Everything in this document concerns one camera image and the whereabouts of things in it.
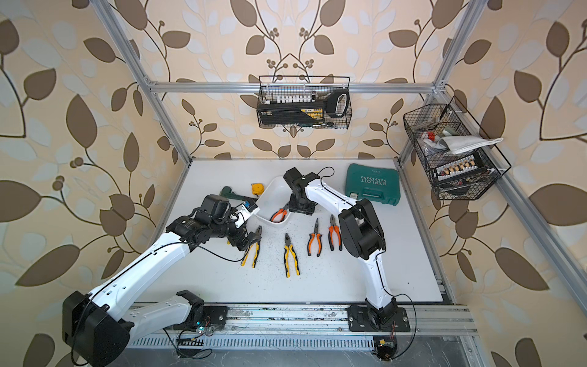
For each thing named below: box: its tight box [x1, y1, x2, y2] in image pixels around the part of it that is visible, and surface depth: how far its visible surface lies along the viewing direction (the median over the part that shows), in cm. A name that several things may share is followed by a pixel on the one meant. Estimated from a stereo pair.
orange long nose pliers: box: [307, 217, 322, 257], surface depth 93 cm
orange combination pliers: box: [327, 214, 343, 251], surface depth 96 cm
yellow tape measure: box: [251, 182, 266, 195], surface depth 110 cm
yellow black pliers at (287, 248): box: [283, 232, 301, 279], surface depth 89 cm
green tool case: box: [345, 162, 402, 207], surface depth 107 cm
